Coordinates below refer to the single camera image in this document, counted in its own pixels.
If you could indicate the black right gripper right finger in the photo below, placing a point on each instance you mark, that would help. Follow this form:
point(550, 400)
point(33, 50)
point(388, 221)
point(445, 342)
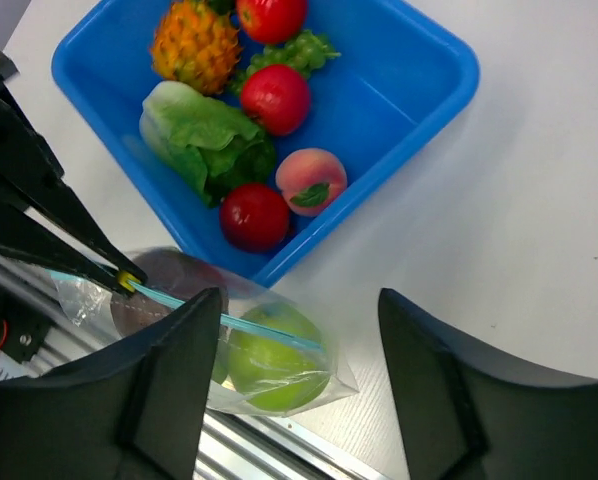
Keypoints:
point(468, 410)

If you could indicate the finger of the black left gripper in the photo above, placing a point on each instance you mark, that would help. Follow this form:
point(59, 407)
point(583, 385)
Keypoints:
point(23, 239)
point(31, 181)

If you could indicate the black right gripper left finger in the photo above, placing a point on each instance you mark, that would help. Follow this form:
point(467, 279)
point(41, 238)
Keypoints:
point(132, 410)

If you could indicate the dark red fruit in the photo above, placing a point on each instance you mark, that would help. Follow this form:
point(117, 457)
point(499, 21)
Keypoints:
point(170, 272)

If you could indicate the clear zip top bag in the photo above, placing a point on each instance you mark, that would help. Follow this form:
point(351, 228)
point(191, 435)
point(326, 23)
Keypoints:
point(85, 302)

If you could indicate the green apple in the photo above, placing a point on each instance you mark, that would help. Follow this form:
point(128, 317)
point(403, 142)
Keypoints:
point(275, 377)

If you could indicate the green lettuce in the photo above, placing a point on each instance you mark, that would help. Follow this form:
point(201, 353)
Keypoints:
point(212, 146)

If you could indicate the orange pineapple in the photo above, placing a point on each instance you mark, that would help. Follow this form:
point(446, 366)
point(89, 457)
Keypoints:
point(196, 43)

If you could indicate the red tomato front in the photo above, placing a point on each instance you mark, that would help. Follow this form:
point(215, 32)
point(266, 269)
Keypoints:
point(254, 218)

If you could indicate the red tomato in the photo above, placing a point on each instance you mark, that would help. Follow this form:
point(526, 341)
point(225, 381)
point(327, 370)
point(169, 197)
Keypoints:
point(271, 21)
point(254, 218)

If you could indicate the red apple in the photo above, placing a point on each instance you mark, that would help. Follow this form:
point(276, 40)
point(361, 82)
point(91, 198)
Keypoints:
point(278, 98)

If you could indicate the pink peach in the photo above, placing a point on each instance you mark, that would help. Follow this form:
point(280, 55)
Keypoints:
point(310, 180)

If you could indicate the red tomato back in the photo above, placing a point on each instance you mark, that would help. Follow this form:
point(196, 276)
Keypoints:
point(271, 21)

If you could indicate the green grapes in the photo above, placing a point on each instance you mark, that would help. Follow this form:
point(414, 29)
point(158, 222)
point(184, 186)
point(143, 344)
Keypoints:
point(305, 52)

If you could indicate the blue plastic bin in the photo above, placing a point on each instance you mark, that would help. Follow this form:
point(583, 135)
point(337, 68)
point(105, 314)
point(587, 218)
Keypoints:
point(400, 78)

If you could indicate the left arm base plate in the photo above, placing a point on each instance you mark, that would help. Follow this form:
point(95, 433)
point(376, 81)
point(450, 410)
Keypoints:
point(22, 328)

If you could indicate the aluminium mounting rail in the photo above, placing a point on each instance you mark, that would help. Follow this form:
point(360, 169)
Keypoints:
point(230, 447)

